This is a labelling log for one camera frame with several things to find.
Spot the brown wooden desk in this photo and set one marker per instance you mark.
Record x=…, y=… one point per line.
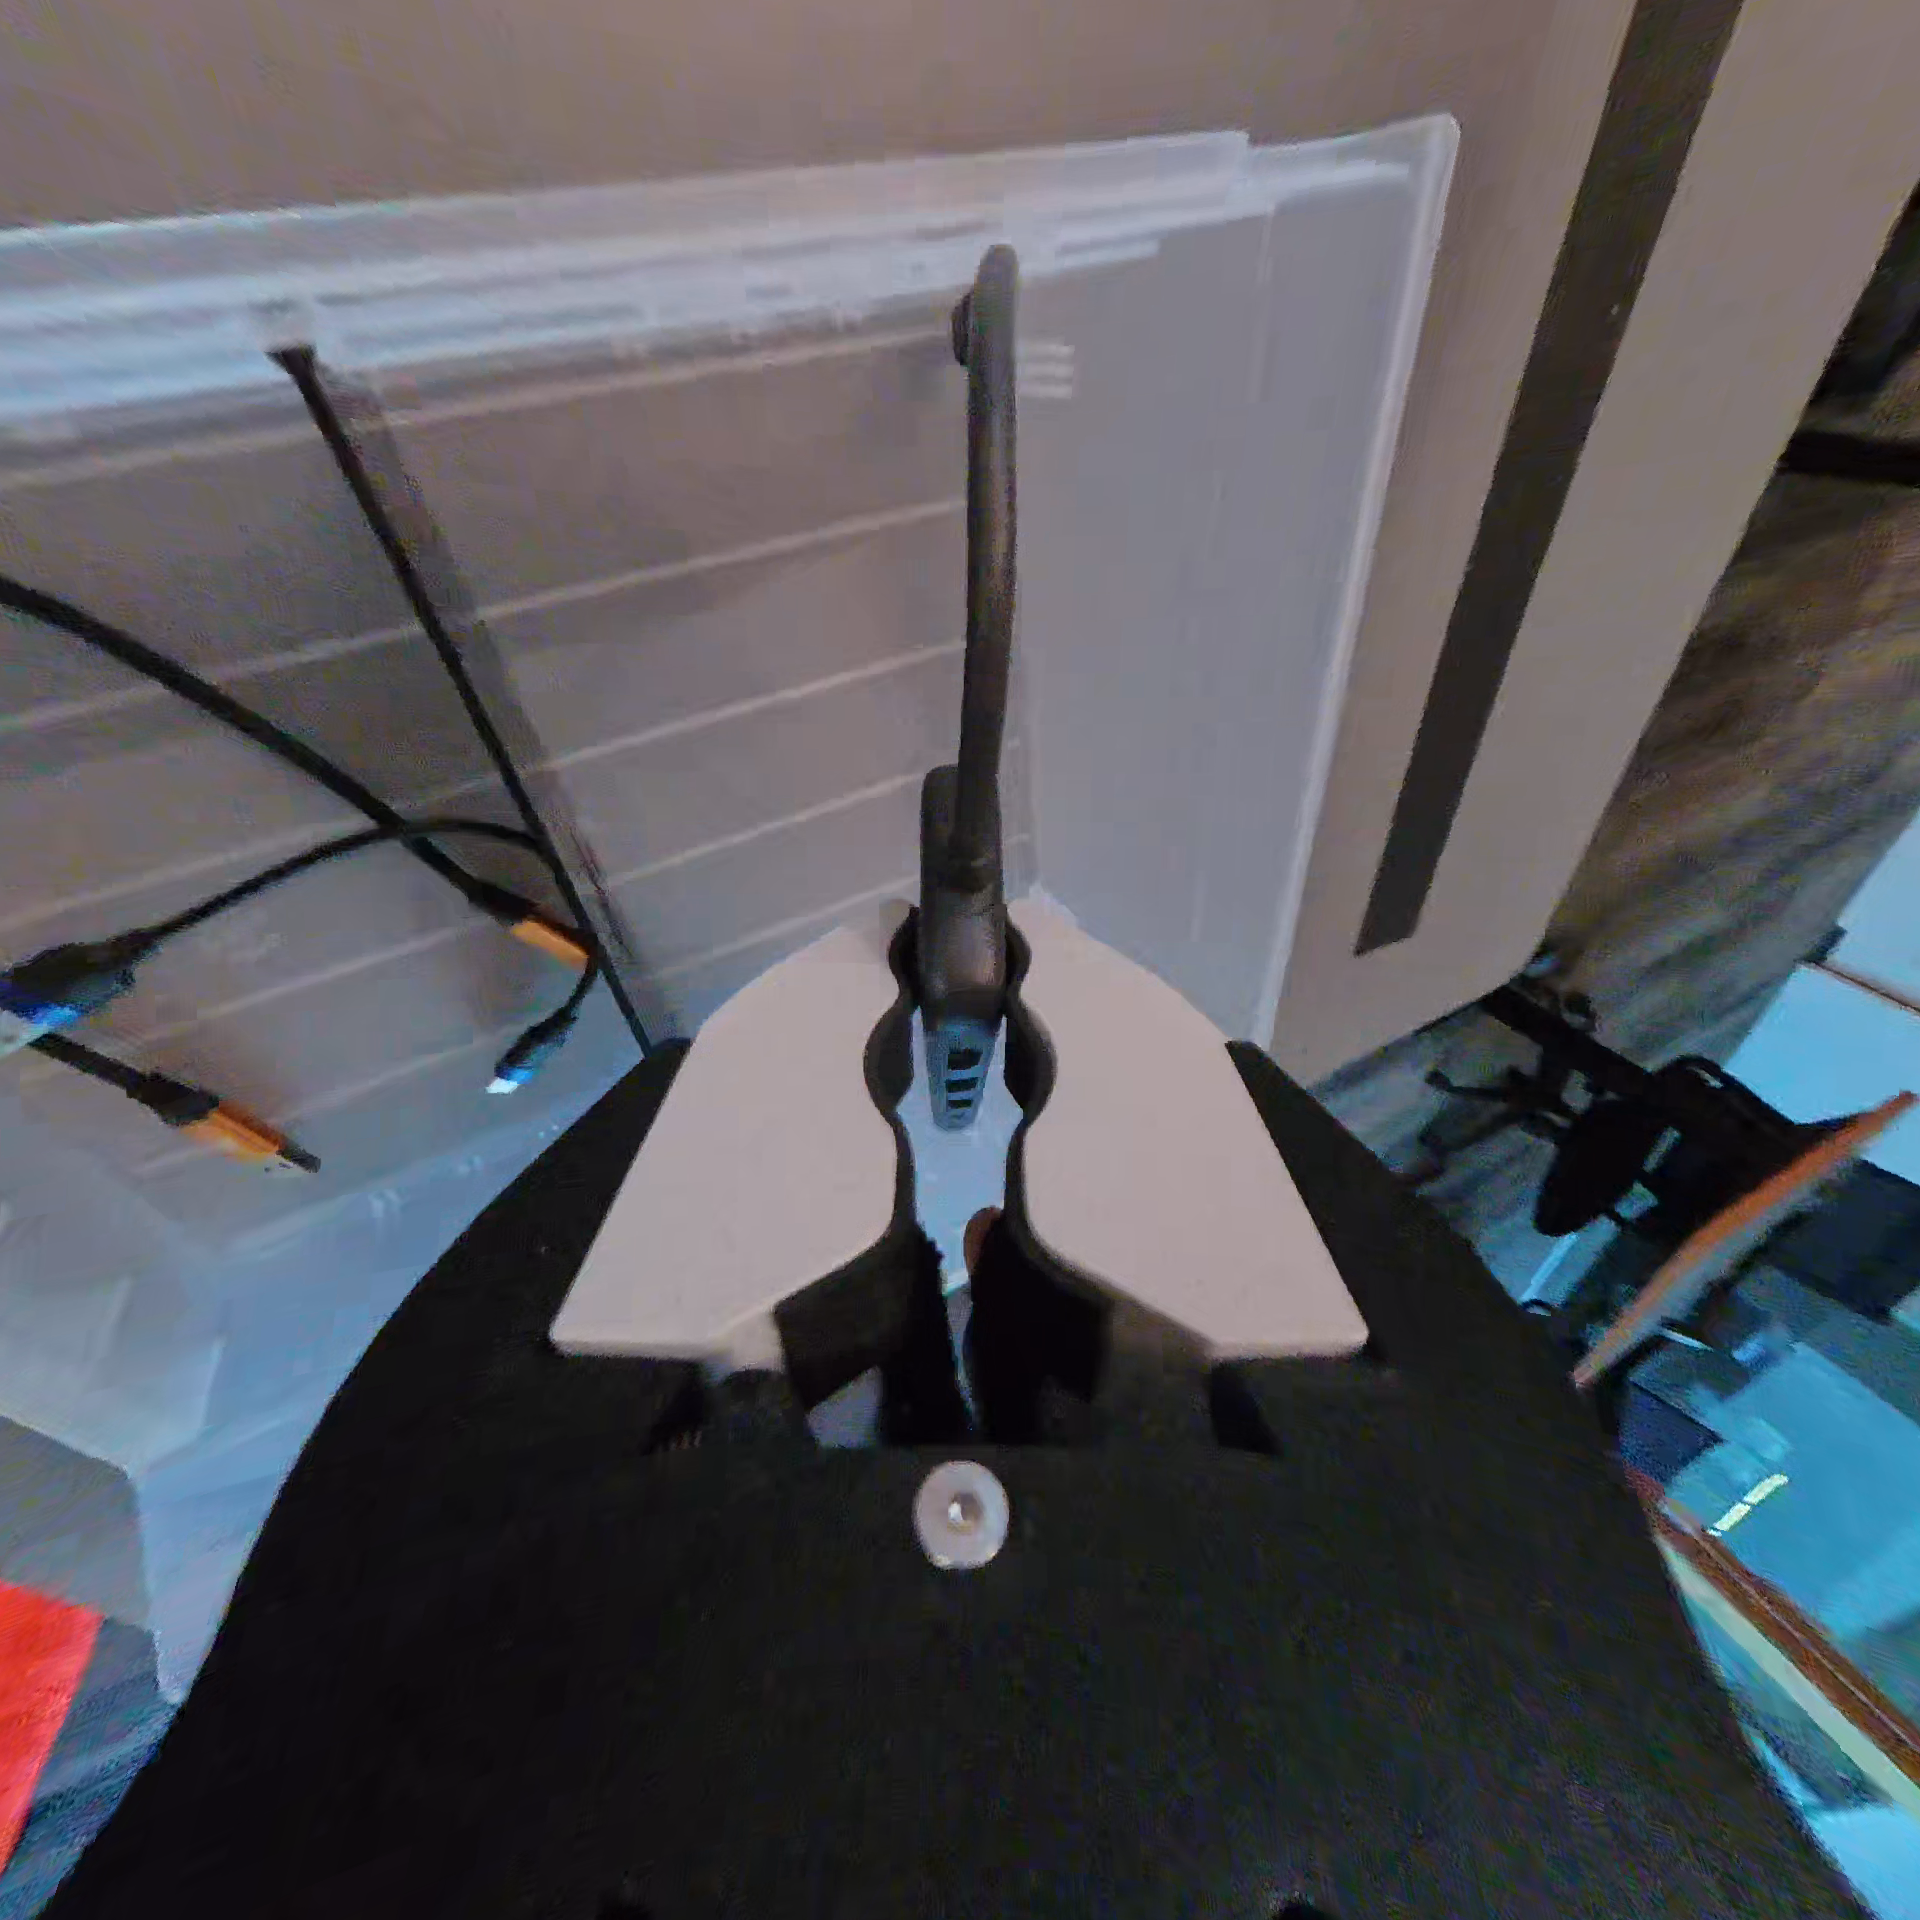
x=1770, y=1216

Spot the person's right hand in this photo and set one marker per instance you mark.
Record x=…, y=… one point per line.
x=987, y=1242

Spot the black office chair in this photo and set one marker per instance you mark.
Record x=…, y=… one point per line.
x=1620, y=1155

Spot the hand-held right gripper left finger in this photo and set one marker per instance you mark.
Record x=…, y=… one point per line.
x=736, y=1186

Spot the red object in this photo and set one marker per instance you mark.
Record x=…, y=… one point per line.
x=41, y=1710

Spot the clear plastic box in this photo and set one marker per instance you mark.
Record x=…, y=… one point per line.
x=751, y=526

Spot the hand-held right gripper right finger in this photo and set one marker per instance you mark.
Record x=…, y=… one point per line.
x=1186, y=1186

